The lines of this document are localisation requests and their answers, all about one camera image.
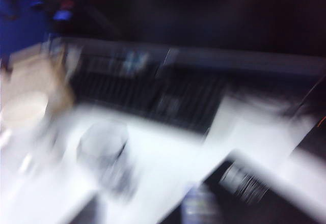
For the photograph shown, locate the black keyboard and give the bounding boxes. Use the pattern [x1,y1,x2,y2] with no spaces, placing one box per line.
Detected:
[68,52,231,136]

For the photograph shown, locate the blue partition panel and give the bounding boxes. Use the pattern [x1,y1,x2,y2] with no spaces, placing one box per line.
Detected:
[0,0,53,59]

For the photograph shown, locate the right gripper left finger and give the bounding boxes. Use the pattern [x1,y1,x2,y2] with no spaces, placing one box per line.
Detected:
[71,195,110,224]

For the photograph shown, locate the transparent faceted plastic cup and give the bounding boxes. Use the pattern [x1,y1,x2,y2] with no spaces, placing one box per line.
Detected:
[75,121,140,198]

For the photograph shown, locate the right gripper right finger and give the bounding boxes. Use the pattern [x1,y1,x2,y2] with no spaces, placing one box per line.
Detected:
[181,182,218,224]

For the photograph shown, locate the beige desk calendar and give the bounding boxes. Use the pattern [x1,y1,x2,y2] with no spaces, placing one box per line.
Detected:
[5,42,76,109]

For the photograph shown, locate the large black monitor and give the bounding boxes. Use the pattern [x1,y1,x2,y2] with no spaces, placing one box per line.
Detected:
[48,0,326,76]

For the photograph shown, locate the white ceramic cup with text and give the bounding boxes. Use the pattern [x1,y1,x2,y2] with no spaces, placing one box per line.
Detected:
[0,91,49,139]

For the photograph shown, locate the black mouse pad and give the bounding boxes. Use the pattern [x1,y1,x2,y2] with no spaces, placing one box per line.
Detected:
[162,154,326,224]

